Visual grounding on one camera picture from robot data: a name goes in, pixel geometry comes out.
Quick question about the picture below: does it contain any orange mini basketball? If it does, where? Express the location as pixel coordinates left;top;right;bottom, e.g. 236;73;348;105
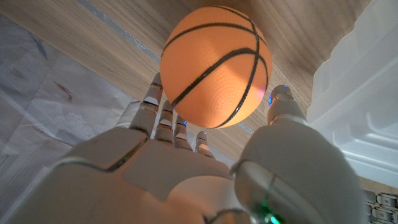
159;5;274;129

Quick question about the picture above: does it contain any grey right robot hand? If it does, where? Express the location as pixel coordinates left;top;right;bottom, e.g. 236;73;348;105
6;73;371;224

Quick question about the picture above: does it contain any printed window backdrop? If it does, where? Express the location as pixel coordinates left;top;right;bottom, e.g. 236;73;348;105
0;14;237;218

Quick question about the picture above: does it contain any clear plastic clamshell container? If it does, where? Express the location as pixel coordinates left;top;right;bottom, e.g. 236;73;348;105
306;0;398;189

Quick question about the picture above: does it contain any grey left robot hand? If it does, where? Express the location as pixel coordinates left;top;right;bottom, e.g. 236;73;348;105
363;189;398;224

